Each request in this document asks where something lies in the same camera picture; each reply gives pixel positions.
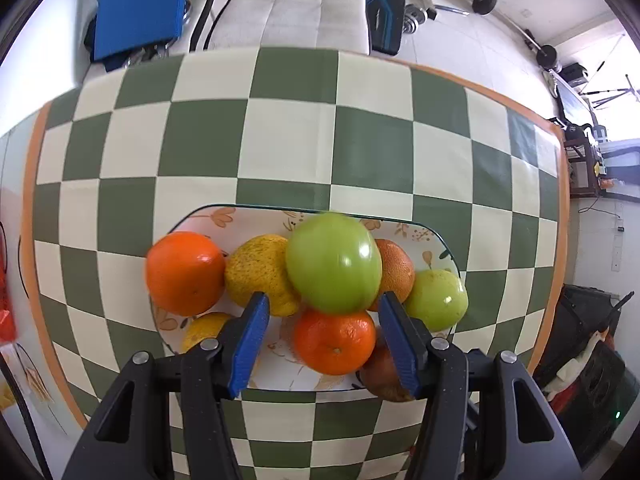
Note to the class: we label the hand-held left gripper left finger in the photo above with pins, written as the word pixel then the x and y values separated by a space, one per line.
pixel 248 345

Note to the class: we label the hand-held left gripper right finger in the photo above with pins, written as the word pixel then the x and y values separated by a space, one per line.
pixel 400 345

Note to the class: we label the floral white oval plate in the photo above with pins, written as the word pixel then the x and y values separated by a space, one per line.
pixel 280 365

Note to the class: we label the yellow orange citrus fruit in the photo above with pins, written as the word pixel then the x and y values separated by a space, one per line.
pixel 202 328

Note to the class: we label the green apple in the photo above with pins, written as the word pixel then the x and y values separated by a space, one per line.
pixel 330 260
pixel 437 301

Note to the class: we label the orange tangerine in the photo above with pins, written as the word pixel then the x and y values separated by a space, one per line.
pixel 332 342

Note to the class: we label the yellow lemon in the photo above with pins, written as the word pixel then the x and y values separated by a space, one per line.
pixel 257 270

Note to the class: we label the brownish orange fruit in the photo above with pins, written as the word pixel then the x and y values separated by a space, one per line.
pixel 398 265

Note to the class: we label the large bright orange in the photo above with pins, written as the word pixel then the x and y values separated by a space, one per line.
pixel 182 272

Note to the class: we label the green white checkered tablecloth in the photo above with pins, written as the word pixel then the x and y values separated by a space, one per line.
pixel 200 150

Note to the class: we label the red plastic bag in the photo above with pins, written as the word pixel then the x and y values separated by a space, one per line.
pixel 6 320

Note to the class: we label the flat black monitor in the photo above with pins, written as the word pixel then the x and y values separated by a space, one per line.
pixel 572 102

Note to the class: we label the black music stand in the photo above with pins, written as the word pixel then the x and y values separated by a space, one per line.
pixel 612 92

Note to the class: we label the black speaker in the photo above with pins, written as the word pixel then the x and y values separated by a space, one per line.
pixel 576 74

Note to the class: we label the loose weight plates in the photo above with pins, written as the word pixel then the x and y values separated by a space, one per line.
pixel 417 19

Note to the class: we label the white padded chair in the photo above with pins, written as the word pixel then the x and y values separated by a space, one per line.
pixel 290 10

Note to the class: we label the black blue bench pad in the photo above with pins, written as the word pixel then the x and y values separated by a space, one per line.
pixel 382 5

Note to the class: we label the floor barbell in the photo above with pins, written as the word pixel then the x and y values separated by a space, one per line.
pixel 484 1

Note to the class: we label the blue board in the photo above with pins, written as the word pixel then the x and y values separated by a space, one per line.
pixel 142 5

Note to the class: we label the white wall socket strip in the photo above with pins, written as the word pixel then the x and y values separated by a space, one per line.
pixel 618 245

